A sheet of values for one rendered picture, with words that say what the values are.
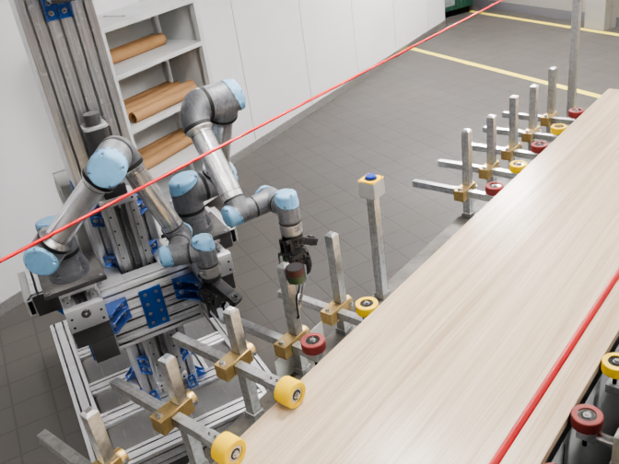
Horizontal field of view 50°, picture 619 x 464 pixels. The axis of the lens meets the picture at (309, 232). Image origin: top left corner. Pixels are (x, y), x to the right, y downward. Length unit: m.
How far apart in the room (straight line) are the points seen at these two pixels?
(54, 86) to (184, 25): 2.64
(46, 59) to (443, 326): 1.61
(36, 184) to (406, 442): 3.39
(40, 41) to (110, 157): 0.55
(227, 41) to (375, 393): 4.36
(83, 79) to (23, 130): 2.06
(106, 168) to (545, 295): 1.47
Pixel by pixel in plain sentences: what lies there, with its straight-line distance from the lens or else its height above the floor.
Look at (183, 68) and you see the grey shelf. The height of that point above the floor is 1.04.
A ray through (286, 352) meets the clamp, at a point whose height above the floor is 0.85.
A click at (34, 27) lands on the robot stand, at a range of 2.52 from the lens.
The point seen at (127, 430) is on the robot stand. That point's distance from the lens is 3.12.
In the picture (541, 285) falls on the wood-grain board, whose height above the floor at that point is 0.90.
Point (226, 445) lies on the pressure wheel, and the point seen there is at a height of 0.98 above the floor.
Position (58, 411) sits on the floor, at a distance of 3.72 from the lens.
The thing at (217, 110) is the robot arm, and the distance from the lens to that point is 2.31.
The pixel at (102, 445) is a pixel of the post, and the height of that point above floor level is 1.03.
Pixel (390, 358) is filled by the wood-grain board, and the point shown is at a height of 0.90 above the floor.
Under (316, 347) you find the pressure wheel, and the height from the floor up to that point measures 0.90.
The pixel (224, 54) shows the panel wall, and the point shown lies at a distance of 5.87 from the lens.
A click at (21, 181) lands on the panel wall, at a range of 4.60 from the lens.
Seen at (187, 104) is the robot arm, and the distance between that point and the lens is 2.28.
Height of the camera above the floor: 2.23
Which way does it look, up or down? 29 degrees down
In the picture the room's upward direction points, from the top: 9 degrees counter-clockwise
